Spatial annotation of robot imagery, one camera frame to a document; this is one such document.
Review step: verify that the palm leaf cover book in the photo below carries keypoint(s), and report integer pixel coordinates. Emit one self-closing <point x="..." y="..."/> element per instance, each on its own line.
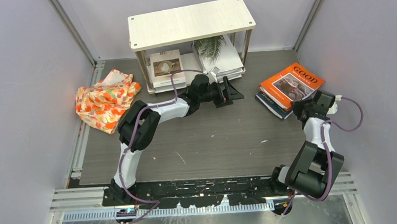
<point x="211" y="47"/>

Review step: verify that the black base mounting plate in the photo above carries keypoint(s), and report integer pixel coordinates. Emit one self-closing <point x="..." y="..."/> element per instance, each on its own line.
<point x="194" y="192"/>

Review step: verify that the teal cover book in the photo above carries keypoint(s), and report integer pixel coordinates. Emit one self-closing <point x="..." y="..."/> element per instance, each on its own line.
<point x="272" y="106"/>

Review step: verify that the orange good morning book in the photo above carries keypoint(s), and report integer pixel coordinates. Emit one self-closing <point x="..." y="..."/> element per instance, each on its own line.
<point x="292" y="84"/>

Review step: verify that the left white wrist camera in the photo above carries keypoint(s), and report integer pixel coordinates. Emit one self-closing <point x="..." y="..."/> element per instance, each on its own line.
<point x="213" y="78"/>

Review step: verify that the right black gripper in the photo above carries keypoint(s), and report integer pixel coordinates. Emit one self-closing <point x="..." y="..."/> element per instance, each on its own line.
<point x="297" y="105"/>

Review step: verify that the white grey cover book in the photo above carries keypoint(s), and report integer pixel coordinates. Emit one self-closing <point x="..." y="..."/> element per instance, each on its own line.
<point x="228" y="63"/>

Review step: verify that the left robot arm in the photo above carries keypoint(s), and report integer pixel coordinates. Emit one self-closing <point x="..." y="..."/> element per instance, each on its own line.
<point x="137" y="129"/>

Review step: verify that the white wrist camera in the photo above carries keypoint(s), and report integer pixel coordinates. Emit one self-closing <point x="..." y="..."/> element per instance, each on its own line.
<point x="213" y="78"/>
<point x="334" y="108"/>

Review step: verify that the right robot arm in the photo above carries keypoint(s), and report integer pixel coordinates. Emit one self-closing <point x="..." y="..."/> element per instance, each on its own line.
<point x="316" y="165"/>

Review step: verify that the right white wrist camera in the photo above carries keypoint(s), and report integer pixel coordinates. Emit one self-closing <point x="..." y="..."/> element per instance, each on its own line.
<point x="334" y="108"/>

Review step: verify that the orange floral cloth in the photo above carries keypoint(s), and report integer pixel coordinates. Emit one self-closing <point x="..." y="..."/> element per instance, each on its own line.
<point x="102" y="105"/>

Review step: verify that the afternoon tea book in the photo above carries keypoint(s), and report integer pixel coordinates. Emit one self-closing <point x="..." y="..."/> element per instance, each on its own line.
<point x="162" y="65"/>

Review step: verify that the white two-tier shelf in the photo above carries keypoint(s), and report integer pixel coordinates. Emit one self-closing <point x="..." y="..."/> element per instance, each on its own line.
<point x="183" y="24"/>

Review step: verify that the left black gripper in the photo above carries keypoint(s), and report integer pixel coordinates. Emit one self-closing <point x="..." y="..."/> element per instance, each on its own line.
<point x="230" y="93"/>

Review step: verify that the aluminium rail frame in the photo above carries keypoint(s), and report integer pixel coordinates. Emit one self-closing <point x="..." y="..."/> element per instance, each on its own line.
<point x="212" y="167"/>

